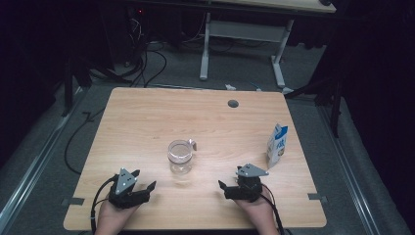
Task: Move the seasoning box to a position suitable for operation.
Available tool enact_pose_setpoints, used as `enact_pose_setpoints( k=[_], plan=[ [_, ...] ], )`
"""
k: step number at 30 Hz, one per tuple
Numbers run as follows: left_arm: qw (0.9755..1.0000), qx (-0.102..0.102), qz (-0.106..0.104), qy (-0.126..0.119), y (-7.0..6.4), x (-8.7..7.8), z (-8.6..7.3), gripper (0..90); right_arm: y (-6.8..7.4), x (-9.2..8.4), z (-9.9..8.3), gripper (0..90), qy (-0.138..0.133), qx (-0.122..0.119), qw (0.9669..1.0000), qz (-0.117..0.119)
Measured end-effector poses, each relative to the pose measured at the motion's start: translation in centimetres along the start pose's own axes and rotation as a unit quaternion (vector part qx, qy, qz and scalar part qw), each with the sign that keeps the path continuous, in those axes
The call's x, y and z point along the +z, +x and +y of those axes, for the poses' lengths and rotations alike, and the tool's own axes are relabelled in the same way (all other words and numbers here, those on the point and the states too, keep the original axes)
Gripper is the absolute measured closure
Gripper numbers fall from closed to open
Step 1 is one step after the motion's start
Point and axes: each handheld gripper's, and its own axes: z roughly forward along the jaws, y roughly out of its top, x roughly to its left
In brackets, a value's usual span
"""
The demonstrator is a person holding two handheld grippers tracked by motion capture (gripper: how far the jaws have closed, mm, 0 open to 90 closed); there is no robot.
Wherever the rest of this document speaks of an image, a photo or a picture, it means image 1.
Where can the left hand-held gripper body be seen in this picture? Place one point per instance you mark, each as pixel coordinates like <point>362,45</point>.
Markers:
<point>125,182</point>

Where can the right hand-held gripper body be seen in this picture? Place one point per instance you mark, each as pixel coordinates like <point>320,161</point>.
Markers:
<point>248,189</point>

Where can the clear glass jar with lid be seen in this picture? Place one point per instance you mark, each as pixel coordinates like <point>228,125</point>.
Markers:
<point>180,156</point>

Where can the white and blue milk carton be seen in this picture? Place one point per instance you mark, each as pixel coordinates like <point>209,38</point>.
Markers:
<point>277,147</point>

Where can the person's right hand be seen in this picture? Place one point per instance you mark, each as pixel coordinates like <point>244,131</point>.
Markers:
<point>261,215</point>

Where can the person's left hand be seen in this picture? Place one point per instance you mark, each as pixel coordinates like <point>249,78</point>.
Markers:
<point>109,220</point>

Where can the grey tape strip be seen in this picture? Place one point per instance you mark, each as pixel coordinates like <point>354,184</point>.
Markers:
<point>317,197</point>
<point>73,201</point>

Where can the white scrap on floor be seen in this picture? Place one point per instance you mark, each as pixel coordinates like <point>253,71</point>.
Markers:
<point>230,87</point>

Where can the black metal stand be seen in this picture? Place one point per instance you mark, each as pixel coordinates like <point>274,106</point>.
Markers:
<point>68,91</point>
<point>336,111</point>

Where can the dark equipment with red light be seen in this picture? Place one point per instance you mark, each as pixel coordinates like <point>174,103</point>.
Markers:
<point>138,26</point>

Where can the white-legged background desk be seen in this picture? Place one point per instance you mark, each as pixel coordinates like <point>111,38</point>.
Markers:
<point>244,31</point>

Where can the metal floor rail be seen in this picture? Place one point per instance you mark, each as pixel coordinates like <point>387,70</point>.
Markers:
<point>32,169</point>
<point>352,182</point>

